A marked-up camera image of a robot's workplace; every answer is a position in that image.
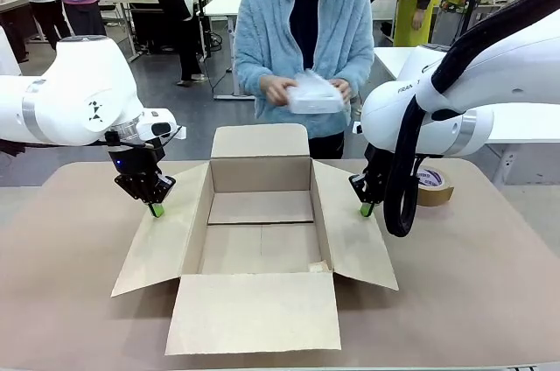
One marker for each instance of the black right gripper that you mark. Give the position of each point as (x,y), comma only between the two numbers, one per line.
(378,170)

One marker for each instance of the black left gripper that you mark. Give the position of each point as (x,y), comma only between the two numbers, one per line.
(131,161)

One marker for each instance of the brown packing tape roll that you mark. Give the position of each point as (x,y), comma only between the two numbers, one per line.
(437,196)

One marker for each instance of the bubble-wrapped white clock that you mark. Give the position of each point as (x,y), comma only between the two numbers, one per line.
(312,97)

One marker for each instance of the brown cardboard shipping box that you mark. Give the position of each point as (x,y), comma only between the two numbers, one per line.
(254,310)

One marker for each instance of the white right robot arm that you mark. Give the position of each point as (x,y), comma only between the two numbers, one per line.
(503,65)

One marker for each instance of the person's right forearm blue sleeve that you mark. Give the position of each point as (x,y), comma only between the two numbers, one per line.
(249,78)

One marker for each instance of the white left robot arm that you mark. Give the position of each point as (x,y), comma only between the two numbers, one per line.
(65,91)

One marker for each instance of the person's left forearm blue sleeve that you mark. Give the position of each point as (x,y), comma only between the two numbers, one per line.
(361,73)

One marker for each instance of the person's left hand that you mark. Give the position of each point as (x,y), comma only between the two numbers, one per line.
(345,88)

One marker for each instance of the person's right hand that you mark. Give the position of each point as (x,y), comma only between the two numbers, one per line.
(275,86)

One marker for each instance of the large white table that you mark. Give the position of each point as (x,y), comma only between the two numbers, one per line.
(394,60)

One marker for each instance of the person in blue fleece jacket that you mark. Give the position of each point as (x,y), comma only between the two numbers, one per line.
(267,38)

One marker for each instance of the small white table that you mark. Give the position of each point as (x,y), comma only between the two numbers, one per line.
(223,5)

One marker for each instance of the white ribbed appliance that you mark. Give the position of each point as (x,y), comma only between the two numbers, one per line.
(9,56)

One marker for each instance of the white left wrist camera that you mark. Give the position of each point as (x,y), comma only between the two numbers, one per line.
(180,132)

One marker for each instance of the grey metal-frame table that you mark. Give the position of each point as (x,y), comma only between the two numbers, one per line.
(127,0)

